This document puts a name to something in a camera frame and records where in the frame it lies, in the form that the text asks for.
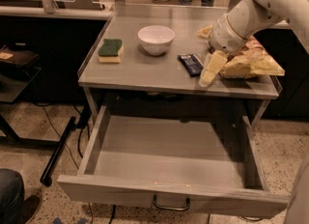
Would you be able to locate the black metal drawer handle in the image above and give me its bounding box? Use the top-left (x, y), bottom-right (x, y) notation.
top-left (153, 195), bottom-right (190, 211)

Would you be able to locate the yellow brown chips bag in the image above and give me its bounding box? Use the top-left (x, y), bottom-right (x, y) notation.
top-left (219, 36), bottom-right (285, 79)

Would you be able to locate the dark blue rxbar wrapper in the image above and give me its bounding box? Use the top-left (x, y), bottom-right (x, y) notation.
top-left (178, 54), bottom-right (204, 77)

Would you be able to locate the green yellow sponge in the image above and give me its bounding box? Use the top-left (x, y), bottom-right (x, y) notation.
top-left (98, 39), bottom-right (124, 64)

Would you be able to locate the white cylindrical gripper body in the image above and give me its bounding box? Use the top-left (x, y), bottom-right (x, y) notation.
top-left (209, 13), bottom-right (250, 53)

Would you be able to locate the black floor bar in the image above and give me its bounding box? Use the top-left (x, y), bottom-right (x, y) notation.
top-left (40, 117), bottom-right (75, 186)

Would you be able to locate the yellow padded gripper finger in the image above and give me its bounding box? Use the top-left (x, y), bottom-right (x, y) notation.
top-left (197, 25), bottom-right (212, 39)
top-left (199, 50), bottom-right (228, 87)

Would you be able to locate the grey open top drawer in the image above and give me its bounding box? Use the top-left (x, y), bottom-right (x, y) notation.
top-left (58, 107), bottom-right (289, 218)

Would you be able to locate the seated person leg and shoe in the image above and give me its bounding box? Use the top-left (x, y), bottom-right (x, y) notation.
top-left (0, 168), bottom-right (42, 224)

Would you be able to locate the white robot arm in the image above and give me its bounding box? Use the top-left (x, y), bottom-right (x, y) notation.
top-left (199, 0), bottom-right (309, 86)

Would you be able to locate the grey cabinet table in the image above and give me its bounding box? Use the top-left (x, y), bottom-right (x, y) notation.
top-left (78, 4), bottom-right (281, 115)

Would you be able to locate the dark side shelf with tray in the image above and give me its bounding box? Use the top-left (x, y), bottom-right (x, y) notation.
top-left (0, 44), bottom-right (41, 103)

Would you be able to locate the white ceramic bowl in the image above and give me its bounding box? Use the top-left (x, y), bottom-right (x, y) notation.
top-left (138, 25), bottom-right (175, 56)

